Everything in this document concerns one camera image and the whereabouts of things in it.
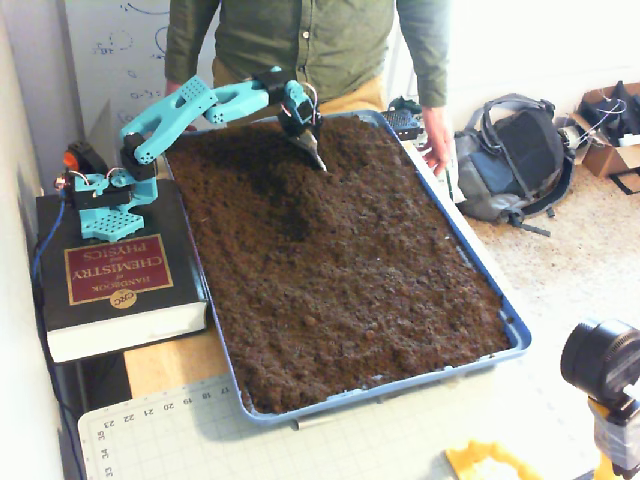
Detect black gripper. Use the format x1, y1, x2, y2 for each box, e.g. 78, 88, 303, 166
277, 105, 329, 174

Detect brown soil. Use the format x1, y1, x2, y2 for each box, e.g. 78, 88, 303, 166
164, 113, 512, 415

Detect green sleeved left forearm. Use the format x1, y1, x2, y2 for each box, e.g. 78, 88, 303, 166
394, 0, 450, 109

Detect green sleeved right forearm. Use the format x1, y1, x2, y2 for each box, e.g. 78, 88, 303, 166
163, 0, 221, 89

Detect person's left hand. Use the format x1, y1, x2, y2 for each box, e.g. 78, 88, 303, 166
419, 105, 454, 177

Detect black perforated device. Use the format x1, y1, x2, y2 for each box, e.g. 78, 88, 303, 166
382, 109, 425, 141

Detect green button shirt torso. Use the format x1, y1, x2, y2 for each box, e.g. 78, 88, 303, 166
163, 0, 450, 109

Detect dark green object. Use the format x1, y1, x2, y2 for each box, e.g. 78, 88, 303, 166
389, 96, 424, 119

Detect black chemistry physics handbook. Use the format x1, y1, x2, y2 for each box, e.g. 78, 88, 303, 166
34, 174, 211, 364

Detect grey black backpack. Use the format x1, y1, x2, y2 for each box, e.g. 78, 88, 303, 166
455, 93, 577, 237

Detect whiteboard with blue writing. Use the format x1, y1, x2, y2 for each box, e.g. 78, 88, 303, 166
57, 0, 231, 151

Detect orange black round object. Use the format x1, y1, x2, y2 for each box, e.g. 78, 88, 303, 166
62, 140, 110, 177

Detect white cylindrical part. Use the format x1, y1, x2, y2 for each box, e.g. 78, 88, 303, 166
557, 124, 581, 151

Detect grey metal bar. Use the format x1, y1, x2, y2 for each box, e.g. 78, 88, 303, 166
292, 414, 341, 430

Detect blue plastic tray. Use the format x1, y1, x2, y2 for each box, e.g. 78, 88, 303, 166
162, 108, 533, 427

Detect brown cardboard box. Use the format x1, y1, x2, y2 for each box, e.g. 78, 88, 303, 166
569, 82, 640, 179

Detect black items in box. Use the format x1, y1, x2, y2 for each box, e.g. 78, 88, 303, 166
579, 80, 640, 147

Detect white gridded cutting mat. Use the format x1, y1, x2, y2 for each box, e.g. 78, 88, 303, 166
77, 372, 616, 480

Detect yellow plastic object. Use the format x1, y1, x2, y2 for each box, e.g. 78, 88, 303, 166
444, 439, 544, 480

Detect blue cable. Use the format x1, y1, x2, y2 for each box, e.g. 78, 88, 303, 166
30, 199, 86, 480

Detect black strap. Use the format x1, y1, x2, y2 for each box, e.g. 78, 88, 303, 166
608, 168, 640, 195

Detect black round camera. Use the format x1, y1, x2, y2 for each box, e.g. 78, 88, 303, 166
559, 319, 640, 409

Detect yellow grey camera mount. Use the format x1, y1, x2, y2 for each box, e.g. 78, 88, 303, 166
587, 397, 640, 480

